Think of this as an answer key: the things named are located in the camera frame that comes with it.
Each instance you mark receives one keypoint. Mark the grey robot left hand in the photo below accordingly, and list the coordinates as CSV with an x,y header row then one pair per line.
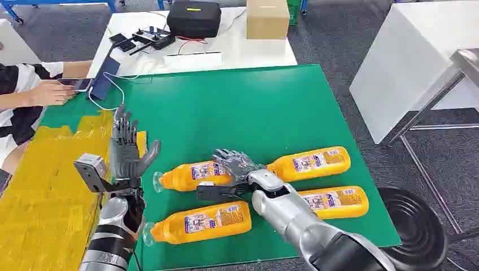
x,y
125,157

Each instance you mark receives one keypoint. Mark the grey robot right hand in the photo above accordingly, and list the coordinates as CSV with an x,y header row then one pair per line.
x,y
235,164

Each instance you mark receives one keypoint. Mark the person's hand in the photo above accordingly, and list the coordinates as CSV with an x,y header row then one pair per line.
x,y
48,94

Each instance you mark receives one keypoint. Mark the smartphone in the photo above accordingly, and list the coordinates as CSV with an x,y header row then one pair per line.
x,y
80,84

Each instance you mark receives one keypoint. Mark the orange drink bottle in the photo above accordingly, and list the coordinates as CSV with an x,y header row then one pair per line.
x,y
202,222
299,164
336,202
183,177

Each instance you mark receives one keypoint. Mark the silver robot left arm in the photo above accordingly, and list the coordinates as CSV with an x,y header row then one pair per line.
x,y
112,215

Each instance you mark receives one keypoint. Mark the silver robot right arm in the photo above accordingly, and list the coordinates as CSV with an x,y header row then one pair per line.
x,y
292,220

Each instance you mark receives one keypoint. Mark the person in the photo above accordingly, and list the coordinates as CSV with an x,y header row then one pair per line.
x,y
15,78

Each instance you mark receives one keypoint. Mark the green mat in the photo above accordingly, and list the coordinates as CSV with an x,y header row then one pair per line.
x,y
224,112

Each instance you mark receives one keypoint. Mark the dark blue tablet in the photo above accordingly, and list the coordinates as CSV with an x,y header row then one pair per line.
x,y
105,76

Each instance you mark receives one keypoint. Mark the small white table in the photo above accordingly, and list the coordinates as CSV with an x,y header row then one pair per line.
x,y
15,45

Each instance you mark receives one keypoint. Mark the black phone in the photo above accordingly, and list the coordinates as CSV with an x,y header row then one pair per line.
x,y
122,42

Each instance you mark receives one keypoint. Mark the black remote controller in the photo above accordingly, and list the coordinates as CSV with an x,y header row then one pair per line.
x,y
155,38

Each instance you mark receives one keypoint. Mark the brown cardboard box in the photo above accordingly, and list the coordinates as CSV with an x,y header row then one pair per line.
x,y
267,20

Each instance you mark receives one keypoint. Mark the black carrying case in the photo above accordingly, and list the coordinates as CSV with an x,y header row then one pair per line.
x,y
194,18

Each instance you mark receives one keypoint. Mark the green crate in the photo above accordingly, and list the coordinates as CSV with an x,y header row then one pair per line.
x,y
293,11

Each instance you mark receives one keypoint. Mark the black round stool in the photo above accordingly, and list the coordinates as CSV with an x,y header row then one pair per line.
x,y
411,224

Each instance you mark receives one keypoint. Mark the large white table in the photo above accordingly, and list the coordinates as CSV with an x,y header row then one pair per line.
x,y
404,63

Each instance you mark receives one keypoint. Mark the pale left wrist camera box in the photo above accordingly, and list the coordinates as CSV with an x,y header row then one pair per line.
x,y
89,166

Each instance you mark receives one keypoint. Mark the blue metal frame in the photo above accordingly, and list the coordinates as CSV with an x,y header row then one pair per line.
x,y
56,2

